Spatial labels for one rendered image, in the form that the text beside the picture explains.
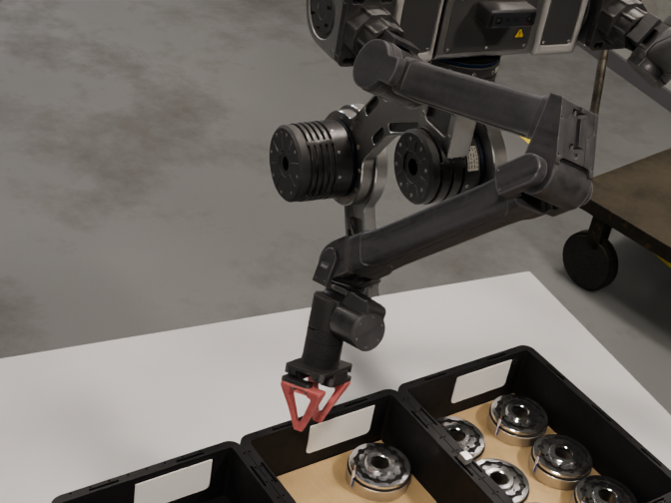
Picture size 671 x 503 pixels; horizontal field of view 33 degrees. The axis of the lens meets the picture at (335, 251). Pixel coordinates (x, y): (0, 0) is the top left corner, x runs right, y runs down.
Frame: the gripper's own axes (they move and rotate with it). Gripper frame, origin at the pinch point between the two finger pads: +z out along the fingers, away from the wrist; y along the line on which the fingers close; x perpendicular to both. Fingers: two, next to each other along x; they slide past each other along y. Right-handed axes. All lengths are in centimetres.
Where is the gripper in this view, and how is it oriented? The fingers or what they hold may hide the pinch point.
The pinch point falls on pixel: (309, 420)
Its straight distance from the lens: 174.5
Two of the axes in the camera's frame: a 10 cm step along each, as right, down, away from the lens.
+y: 4.4, -0.8, 8.9
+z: -1.9, 9.7, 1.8
